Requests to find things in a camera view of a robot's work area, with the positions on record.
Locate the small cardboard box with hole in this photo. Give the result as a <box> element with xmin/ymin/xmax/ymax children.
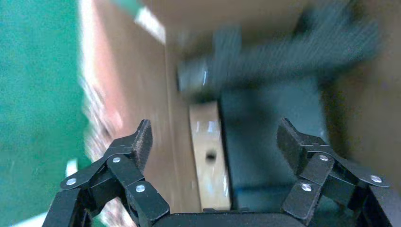
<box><xmin>189</xmin><ymin>101</ymin><xmax>232</xmax><ymax>211</ymax></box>

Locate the dark foam liner sheet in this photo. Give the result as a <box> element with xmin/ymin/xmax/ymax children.
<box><xmin>218</xmin><ymin>77</ymin><xmax>328</xmax><ymax>211</ymax></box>

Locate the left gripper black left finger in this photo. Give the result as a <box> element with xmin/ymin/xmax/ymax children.
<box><xmin>42</xmin><ymin>119</ymin><xmax>171</xmax><ymax>227</ymax></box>

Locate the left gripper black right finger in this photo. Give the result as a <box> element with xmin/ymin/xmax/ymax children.
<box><xmin>276</xmin><ymin>117</ymin><xmax>401</xmax><ymax>227</ymax></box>

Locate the torn open cardboard carton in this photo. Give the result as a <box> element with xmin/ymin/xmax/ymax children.
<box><xmin>78</xmin><ymin>0</ymin><xmax>401</xmax><ymax>227</ymax></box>

